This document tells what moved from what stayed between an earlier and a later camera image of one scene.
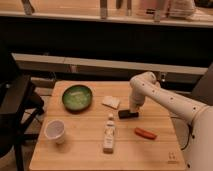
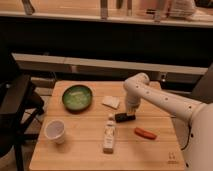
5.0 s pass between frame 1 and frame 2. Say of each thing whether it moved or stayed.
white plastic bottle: stayed
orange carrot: stayed
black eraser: moved
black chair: stayed
